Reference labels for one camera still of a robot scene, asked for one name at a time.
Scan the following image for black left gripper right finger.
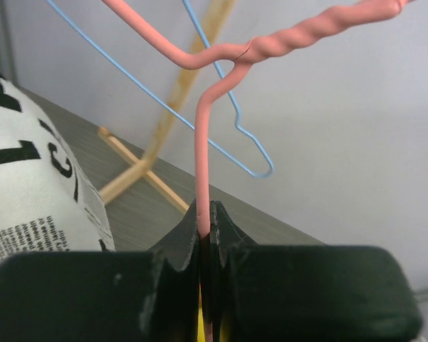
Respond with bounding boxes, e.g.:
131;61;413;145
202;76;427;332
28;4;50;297
209;201;423;341

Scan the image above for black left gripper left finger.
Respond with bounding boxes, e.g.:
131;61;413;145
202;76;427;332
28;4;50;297
0;205;199;341

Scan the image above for yellow garment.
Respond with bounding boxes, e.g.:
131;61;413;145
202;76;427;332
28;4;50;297
197;284;232;342

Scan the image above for blue wire hanger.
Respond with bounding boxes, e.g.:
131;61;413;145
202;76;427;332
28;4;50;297
44;0;274;179

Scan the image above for newspaper print trousers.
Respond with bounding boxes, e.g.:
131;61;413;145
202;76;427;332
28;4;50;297
0;74;115;263

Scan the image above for pink wire hanger with newsprint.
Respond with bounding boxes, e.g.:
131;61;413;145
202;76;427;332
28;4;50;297
106;1;407;237

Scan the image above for wooden clothes rack frame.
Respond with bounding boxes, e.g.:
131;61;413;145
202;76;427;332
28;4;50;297
96;0;238;215

